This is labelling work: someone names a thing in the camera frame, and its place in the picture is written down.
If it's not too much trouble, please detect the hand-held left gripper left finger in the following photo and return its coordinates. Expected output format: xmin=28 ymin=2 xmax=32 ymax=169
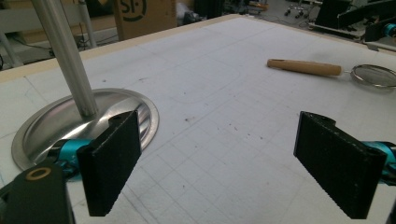
xmin=47 ymin=109 xmax=142 ymax=217

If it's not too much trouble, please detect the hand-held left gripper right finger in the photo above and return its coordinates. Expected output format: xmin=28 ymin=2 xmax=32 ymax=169
xmin=292 ymin=110 xmax=396 ymax=220

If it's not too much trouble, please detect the wooden-handled mesh strainer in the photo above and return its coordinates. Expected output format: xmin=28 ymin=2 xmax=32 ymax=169
xmin=266 ymin=58 xmax=396 ymax=90

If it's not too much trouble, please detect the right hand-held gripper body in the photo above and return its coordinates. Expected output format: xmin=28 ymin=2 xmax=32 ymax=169
xmin=363 ymin=18 xmax=396 ymax=43

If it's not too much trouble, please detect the metal stand pole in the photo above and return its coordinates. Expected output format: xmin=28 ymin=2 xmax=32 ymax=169
xmin=0 ymin=0 xmax=97 ymax=68

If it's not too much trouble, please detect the brown cardboard box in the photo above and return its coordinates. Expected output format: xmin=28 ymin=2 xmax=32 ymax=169
xmin=112 ymin=0 xmax=178 ymax=42

